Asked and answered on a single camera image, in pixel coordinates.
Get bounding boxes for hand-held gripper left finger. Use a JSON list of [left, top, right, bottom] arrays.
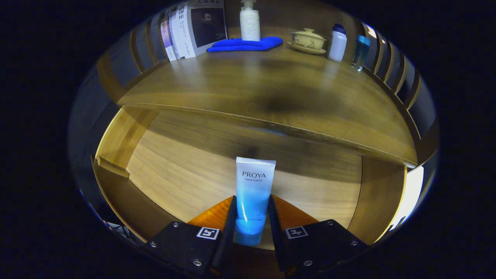
[[141, 196, 238, 277]]

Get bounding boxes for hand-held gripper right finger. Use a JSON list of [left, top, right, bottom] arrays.
[[267, 195, 369, 277]]

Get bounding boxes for blue and white tube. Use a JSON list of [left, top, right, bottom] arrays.
[[235, 157, 277, 246]]

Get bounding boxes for brown wooden drawer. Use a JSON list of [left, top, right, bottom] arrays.
[[91, 105, 407, 252]]

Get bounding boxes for wooden countertop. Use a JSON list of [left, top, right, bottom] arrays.
[[117, 25, 418, 168]]

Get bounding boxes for brown wooden cabinet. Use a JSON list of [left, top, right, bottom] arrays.
[[72, 0, 440, 179]]

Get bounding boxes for blue folded cloth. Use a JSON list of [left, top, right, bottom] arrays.
[[207, 36, 284, 53]]

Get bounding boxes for yellow lidded teacup with saucer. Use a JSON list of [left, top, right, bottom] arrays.
[[287, 28, 327, 55]]

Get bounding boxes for white bottle with blue cap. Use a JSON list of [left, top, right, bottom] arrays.
[[328, 24, 348, 63]]

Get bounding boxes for clear blue bottle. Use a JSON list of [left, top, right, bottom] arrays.
[[351, 35, 371, 72]]

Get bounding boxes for purple book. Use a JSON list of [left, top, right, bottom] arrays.
[[160, 17, 178, 62]]

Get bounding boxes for white book with dark portrait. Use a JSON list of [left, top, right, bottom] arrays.
[[176, 0, 228, 59]]

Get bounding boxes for white pump bottle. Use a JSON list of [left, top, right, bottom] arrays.
[[239, 0, 261, 41]]

